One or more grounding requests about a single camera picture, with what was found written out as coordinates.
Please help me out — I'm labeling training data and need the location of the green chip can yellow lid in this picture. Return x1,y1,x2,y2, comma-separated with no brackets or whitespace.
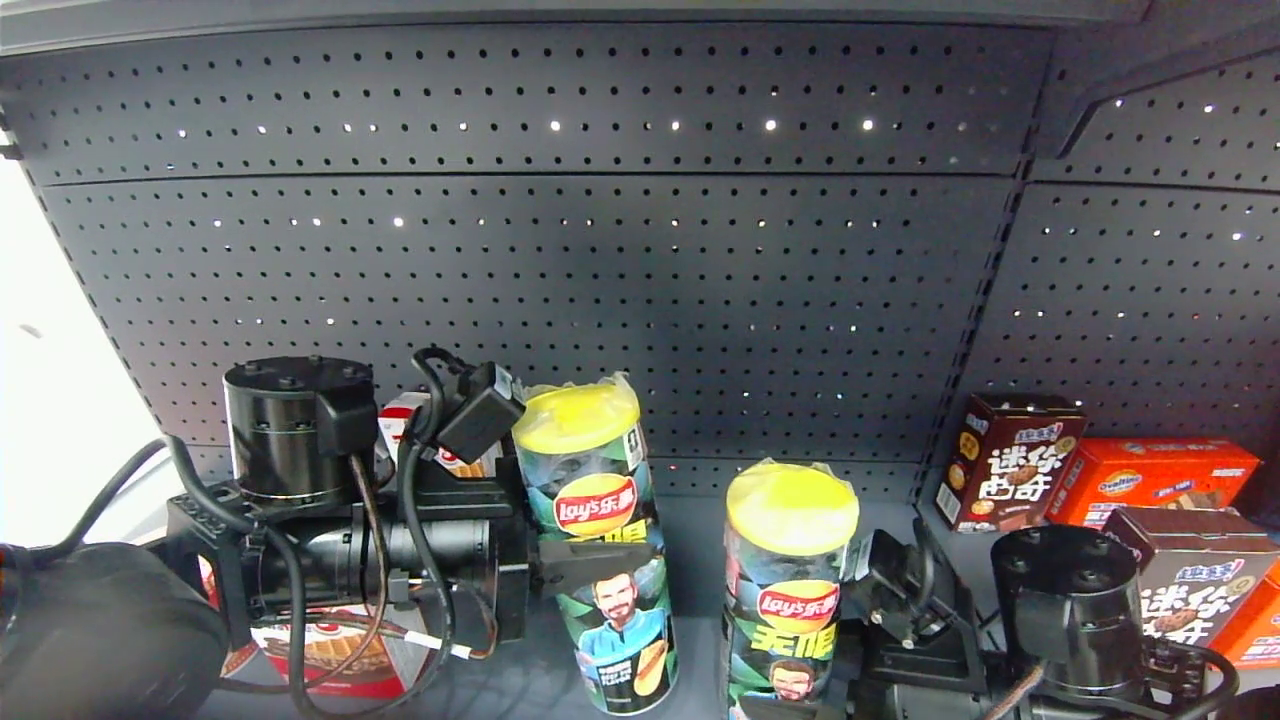
721,458,862,720
511,373,682,717

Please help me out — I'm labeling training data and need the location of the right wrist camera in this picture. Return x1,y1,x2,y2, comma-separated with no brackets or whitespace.
848,528,963,651

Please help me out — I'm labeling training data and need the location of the black cable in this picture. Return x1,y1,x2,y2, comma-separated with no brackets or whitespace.
28,434,313,717
396,344,471,701

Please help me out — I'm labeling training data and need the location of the red waffle cookie box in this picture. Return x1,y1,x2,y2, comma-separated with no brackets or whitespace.
198,555,433,701

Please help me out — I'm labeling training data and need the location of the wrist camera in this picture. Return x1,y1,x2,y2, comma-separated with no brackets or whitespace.
848,528,963,651
432,362,527,467

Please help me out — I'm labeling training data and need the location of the white and red snack box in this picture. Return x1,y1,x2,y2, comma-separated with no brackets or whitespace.
377,391,503,480

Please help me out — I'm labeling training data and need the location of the black shop shelf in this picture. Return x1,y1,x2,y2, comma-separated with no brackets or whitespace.
0,0,1280,720

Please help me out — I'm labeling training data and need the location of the orange wafer box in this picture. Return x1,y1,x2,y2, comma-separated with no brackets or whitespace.
1044,436,1262,532
1212,562,1280,670

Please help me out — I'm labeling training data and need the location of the brown cookie box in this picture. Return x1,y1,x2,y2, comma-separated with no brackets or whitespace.
1103,506,1277,647
934,392,1089,535

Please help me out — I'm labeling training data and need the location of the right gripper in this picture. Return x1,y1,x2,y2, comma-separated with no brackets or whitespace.
832,635,993,720

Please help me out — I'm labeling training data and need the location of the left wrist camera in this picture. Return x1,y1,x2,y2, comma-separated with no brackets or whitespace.
432,362,527,467

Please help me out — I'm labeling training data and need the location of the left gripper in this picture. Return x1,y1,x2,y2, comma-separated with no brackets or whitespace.
300,478,664,643

